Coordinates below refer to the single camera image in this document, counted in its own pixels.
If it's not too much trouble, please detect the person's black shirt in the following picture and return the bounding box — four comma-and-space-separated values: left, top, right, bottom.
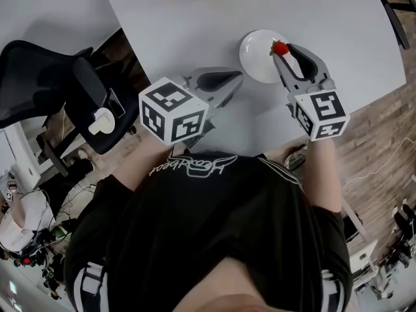
63, 151, 355, 312

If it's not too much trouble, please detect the white plastic holder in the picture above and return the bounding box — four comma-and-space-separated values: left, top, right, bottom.
88, 107, 116, 135

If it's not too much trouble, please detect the black smartphone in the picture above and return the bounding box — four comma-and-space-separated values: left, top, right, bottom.
107, 88, 127, 119

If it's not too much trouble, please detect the person's right forearm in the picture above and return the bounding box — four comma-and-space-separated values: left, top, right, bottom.
305, 138, 344, 213

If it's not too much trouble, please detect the small red object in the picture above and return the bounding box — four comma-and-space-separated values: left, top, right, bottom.
268, 39, 291, 57

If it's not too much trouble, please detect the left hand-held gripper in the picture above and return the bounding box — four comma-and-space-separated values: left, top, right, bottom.
138, 66, 244, 150

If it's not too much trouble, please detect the person's right grey shoe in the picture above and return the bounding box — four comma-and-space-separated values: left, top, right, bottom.
283, 144, 308, 172

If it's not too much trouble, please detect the white desk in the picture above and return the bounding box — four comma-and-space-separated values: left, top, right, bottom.
0, 122, 45, 191

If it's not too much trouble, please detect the black mesh office chair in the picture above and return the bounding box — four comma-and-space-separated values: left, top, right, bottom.
0, 40, 142, 178

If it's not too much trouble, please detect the light grey table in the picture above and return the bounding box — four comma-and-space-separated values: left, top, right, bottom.
99, 0, 408, 157

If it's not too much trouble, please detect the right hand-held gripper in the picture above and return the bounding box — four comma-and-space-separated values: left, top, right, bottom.
272, 44, 351, 142

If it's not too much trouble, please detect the white shoulder strap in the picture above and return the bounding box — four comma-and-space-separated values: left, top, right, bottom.
73, 261, 110, 312
320, 268, 342, 312

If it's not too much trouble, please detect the person's neck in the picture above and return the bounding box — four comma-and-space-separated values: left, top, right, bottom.
175, 255, 287, 312

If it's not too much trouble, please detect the person's left forearm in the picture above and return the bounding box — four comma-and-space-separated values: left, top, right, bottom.
112, 138, 178, 191

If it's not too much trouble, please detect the white round plate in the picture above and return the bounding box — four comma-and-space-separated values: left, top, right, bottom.
239, 29, 303, 85

